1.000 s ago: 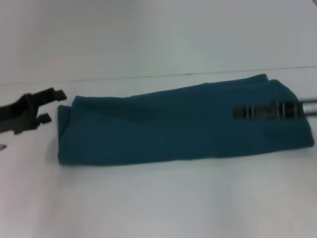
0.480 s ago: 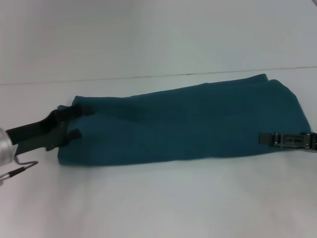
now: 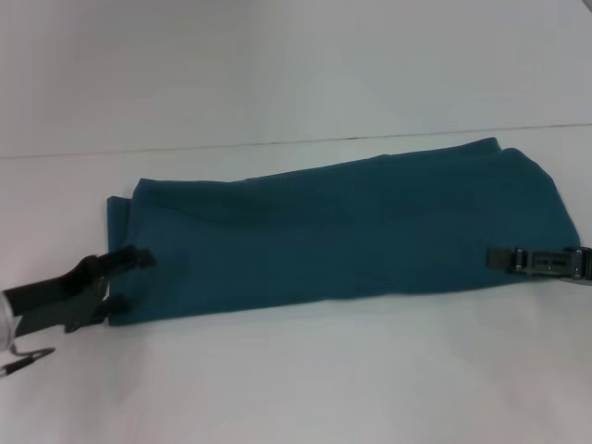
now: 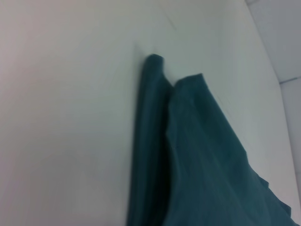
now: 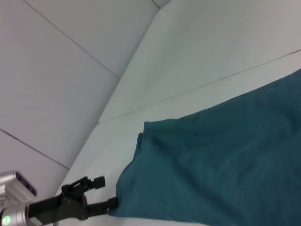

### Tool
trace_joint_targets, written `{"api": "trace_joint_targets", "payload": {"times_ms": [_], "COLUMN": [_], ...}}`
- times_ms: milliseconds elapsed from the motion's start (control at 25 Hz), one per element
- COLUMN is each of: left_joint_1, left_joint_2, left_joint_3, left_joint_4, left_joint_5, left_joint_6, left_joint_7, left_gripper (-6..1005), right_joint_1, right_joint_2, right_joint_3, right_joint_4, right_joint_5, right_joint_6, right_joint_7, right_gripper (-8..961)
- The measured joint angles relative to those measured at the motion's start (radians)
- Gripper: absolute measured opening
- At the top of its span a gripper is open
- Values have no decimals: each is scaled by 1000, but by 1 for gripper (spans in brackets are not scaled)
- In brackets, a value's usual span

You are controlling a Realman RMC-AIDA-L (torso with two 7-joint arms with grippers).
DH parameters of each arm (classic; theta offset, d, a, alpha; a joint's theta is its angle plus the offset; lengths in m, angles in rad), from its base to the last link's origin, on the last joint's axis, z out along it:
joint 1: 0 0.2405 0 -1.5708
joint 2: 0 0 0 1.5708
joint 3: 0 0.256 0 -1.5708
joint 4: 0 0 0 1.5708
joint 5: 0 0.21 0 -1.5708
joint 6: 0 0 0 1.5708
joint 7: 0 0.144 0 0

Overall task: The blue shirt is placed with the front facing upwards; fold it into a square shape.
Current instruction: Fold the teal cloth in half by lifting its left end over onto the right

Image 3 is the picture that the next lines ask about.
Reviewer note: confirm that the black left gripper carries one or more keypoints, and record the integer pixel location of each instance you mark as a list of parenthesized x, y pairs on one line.
[(51, 296)]

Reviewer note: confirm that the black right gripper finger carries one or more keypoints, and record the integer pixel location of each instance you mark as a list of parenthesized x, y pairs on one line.
[(541, 263)]

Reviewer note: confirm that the teal blue printed T-shirt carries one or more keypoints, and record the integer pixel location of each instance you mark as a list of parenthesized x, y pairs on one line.
[(347, 240)]

